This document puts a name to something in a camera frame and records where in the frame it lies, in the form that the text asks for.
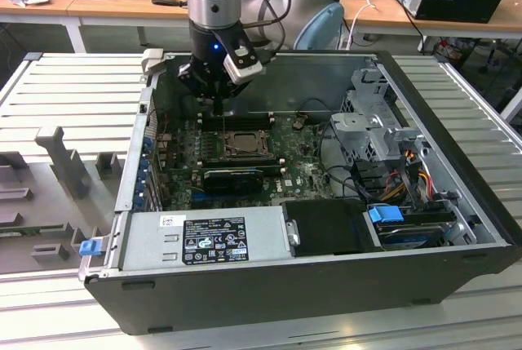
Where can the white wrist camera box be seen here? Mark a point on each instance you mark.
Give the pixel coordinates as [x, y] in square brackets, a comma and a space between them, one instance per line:
[244, 68]

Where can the blue case latch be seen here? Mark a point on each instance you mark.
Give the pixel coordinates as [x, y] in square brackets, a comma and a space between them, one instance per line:
[89, 247]

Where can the grey parts rack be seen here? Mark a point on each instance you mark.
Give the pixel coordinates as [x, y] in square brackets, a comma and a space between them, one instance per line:
[41, 203]

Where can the hard disk drive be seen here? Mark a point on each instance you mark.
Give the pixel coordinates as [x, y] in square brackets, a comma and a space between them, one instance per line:
[408, 237]

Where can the black graphics card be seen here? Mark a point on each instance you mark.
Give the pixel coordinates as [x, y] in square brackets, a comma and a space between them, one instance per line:
[232, 182]

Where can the wooden desk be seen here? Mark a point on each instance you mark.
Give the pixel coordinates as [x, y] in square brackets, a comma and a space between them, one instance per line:
[122, 9]

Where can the silver square CPU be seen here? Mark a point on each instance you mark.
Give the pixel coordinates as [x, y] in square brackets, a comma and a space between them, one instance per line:
[248, 143]

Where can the black RAM stick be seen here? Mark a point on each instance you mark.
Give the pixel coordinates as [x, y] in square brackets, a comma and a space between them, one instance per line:
[244, 117]
[244, 167]

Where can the grey power supply unit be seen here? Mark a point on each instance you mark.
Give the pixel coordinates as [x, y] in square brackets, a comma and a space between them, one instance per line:
[142, 240]

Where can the green motherboard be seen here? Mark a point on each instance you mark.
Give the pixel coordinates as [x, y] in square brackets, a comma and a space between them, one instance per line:
[302, 170]

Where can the grey metal drive cage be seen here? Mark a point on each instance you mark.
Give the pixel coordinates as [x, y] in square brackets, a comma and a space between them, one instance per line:
[367, 129]

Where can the black open PC case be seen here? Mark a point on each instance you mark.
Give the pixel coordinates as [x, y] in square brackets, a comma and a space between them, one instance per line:
[244, 301]

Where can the blue disk carrier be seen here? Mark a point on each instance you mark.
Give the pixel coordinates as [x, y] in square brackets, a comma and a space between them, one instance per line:
[385, 215]

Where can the black plastic shroud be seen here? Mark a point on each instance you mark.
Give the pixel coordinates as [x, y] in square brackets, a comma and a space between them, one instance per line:
[326, 227]

